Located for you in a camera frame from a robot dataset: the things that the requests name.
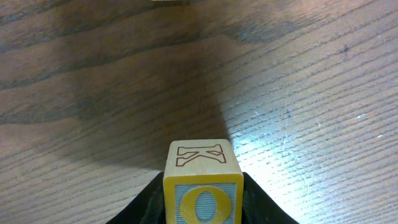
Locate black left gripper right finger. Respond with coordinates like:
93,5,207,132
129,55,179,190
241,172,299,224

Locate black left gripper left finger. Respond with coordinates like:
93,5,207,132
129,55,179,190
106,172,165,224

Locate yellow O block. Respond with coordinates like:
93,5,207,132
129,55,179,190
163,139,244,224

